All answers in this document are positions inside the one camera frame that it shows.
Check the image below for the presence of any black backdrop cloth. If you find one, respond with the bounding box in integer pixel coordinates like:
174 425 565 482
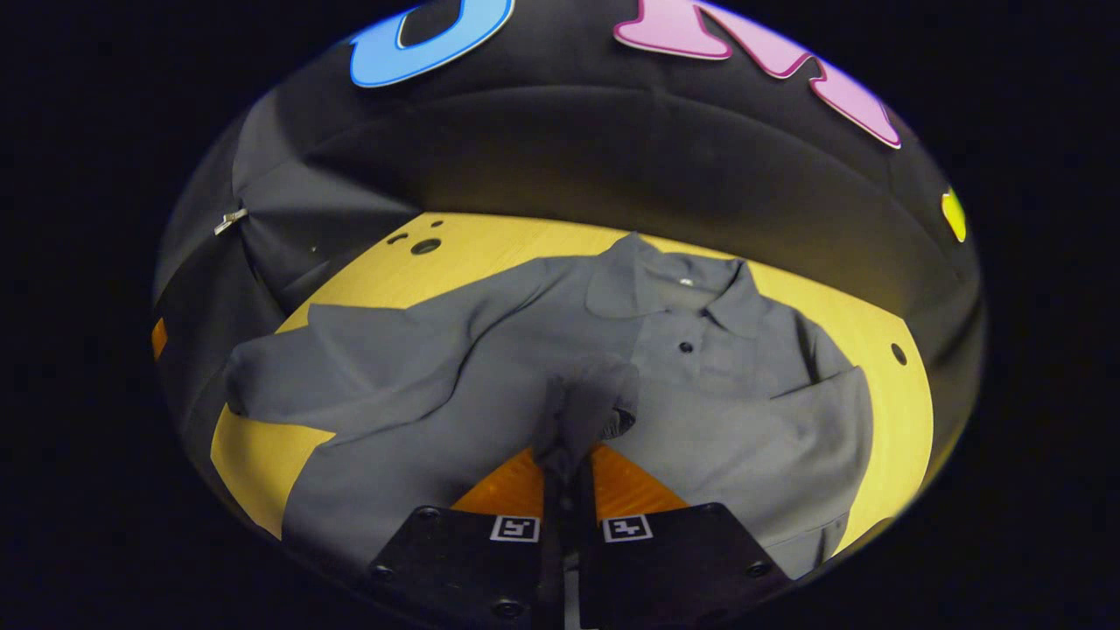
153 0 990 500

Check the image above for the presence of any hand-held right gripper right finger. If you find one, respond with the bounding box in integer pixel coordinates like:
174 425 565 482
571 442 795 630

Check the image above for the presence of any grey collared shirt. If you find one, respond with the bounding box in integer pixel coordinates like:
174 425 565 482
223 232 876 583

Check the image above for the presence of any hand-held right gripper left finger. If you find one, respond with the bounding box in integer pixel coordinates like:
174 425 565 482
366 446 563 630

